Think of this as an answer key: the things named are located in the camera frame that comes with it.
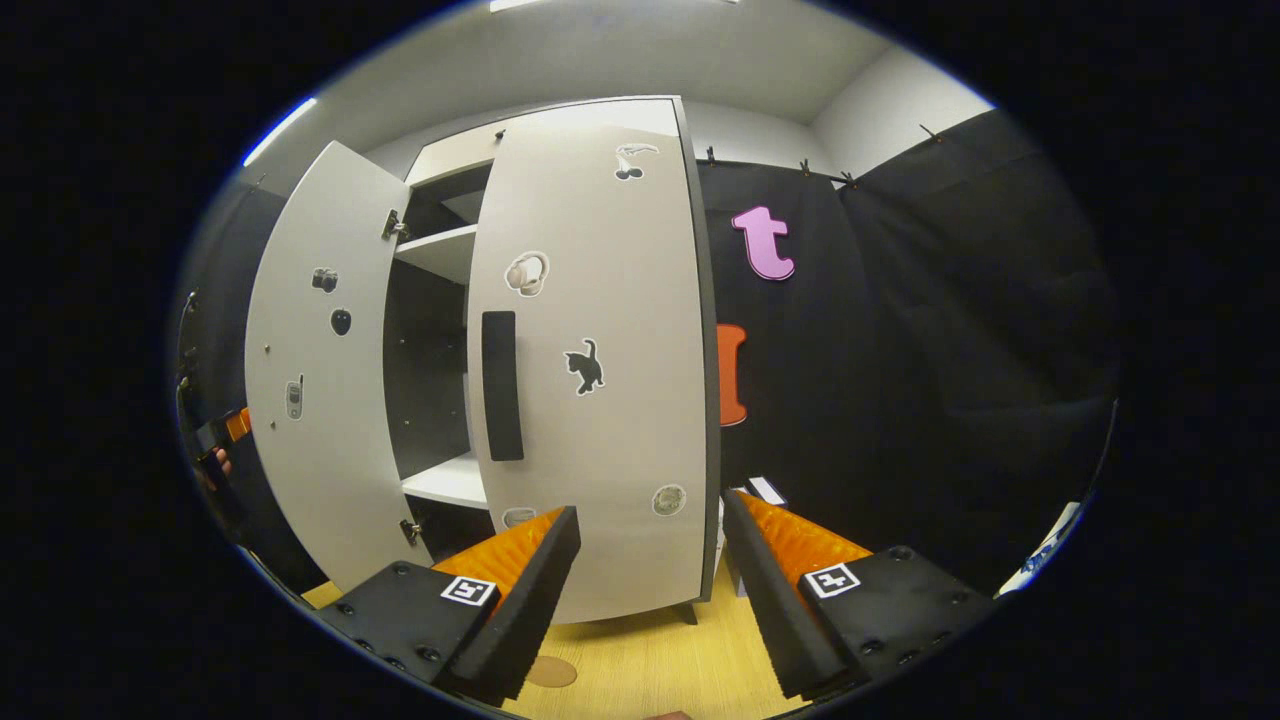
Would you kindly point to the metal door hinge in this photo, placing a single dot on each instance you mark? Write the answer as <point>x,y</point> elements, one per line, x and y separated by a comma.
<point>411,531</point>
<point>394,225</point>

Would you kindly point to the white cabinet low shelf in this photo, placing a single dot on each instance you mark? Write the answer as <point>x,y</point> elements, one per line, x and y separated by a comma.
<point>450,482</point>

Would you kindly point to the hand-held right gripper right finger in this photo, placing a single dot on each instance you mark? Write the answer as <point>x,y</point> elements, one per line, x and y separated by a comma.
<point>765,590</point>

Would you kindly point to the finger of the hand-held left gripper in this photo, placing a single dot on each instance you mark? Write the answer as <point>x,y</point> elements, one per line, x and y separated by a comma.
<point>238,424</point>

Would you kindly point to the white and blue object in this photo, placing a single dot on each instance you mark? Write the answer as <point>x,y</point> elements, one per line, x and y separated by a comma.
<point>1045,550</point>

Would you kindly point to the white cabinet middle shelf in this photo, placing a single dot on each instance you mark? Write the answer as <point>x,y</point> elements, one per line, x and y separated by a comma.
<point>445,250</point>

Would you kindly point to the round wooden coaster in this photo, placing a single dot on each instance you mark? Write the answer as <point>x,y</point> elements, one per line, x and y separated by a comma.
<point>552,671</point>

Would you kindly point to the white upper cabinet panel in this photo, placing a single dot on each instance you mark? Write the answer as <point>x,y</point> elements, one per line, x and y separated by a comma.
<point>455,155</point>

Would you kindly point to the long ceiling light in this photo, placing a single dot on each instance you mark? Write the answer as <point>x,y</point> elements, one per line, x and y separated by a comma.
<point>610,3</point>

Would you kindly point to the small white card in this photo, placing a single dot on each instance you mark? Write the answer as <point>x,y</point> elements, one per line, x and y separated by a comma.
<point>767,490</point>

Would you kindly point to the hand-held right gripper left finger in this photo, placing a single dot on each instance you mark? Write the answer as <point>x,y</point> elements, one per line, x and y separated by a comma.
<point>535,600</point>

